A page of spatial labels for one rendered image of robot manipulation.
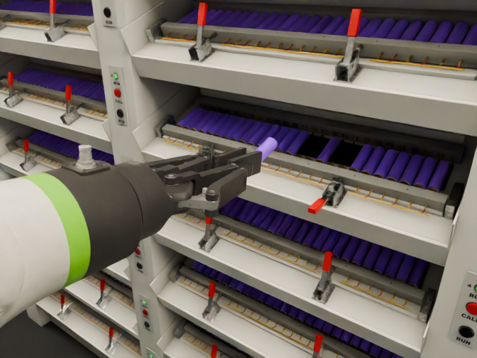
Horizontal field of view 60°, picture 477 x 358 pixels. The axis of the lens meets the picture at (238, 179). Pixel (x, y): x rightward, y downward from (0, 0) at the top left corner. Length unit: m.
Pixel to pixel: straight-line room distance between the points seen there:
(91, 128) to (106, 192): 0.72
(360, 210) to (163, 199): 0.37
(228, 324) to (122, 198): 0.70
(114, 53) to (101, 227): 0.60
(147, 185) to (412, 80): 0.38
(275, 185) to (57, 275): 0.47
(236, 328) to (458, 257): 0.54
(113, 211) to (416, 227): 0.45
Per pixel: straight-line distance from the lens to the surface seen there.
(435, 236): 0.65
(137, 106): 0.88
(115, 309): 1.38
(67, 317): 1.70
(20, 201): 0.31
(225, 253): 0.88
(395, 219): 0.66
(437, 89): 0.59
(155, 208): 0.38
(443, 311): 0.70
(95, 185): 0.34
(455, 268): 0.65
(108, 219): 0.34
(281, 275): 0.83
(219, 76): 0.72
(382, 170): 0.70
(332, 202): 0.68
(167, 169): 0.45
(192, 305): 1.06
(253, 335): 0.98
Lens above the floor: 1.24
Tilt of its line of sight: 26 degrees down
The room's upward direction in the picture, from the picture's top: straight up
